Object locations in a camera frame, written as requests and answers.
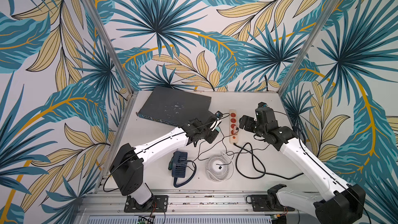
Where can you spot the beige power strip red sockets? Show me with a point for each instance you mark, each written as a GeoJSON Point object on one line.
{"type": "Point", "coordinates": [234, 128]}

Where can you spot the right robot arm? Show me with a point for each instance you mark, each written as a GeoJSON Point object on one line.
{"type": "Point", "coordinates": [336, 202]}

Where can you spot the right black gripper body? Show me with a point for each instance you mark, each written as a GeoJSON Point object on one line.
{"type": "Point", "coordinates": [251, 124]}

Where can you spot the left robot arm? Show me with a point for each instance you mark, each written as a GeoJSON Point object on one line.
{"type": "Point", "coordinates": [129, 164]}

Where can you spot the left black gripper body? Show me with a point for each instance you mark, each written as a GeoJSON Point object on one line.
{"type": "Point", "coordinates": [209, 135]}

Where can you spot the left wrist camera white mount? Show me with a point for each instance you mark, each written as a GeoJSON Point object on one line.
{"type": "Point", "coordinates": [216, 122]}

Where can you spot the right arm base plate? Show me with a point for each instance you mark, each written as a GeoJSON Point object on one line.
{"type": "Point", "coordinates": [264, 202]}

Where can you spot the green handled screwdriver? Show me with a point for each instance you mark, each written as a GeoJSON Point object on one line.
{"type": "Point", "coordinates": [170, 166]}

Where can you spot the white round desk fan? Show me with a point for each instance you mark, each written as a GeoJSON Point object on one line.
{"type": "Point", "coordinates": [219, 167]}

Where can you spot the navy blue desk fan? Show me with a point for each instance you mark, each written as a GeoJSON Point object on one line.
{"type": "Point", "coordinates": [180, 164]}

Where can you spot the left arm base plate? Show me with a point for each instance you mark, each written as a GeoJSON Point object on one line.
{"type": "Point", "coordinates": [156, 204]}

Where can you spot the dark grey network switch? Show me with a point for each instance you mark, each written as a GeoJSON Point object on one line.
{"type": "Point", "coordinates": [174, 107]}

